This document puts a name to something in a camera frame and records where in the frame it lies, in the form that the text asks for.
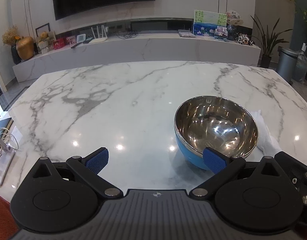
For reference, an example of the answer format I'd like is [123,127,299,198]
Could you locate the photo card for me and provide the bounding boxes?
[214,26,228,40]

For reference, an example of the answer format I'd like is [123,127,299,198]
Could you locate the grey flat box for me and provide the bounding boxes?
[178,29,196,38]

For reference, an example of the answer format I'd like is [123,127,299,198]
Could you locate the red chair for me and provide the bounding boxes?
[0,192,19,240]

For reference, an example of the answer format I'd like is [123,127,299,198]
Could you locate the marble television console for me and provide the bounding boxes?
[12,31,262,83]

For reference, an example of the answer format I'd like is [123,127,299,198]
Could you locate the glass jar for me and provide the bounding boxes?
[227,24,237,41]

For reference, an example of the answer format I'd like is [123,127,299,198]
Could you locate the grey trash can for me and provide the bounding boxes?
[276,47,299,84]

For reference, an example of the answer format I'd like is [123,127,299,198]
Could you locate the blue steel bowl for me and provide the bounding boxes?
[174,95,259,170]

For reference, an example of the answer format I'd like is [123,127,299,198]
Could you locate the black cables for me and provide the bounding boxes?
[116,29,139,39]

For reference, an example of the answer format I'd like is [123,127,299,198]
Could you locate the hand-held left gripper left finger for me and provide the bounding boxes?
[17,147,124,201]

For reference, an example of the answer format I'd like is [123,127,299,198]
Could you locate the round paper fan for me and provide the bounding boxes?
[225,10,244,27]

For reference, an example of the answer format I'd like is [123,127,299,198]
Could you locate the cow figurine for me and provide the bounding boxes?
[237,32,254,46]

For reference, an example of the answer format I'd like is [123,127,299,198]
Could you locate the red box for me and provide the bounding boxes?
[53,39,67,50]

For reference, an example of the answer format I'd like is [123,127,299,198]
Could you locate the framed certificate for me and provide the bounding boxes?
[35,23,51,43]

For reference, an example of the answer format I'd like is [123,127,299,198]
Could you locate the potted green plant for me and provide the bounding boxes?
[251,15,292,68]

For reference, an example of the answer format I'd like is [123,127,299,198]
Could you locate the lotus pond painting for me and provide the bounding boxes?
[193,10,227,37]

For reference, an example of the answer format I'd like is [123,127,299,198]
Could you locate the gold vase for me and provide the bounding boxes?
[15,36,35,60]

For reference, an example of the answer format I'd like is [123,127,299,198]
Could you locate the white cloth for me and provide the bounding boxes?
[251,109,281,155]

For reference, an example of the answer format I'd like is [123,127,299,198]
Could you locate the teddy bear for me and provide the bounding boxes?
[38,31,51,54]

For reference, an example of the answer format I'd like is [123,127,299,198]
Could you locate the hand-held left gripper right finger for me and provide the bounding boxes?
[189,147,291,200]

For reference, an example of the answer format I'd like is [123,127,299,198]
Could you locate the white router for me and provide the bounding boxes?
[90,25,108,44]

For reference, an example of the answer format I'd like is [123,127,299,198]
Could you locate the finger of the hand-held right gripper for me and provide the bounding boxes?
[275,151,307,207]

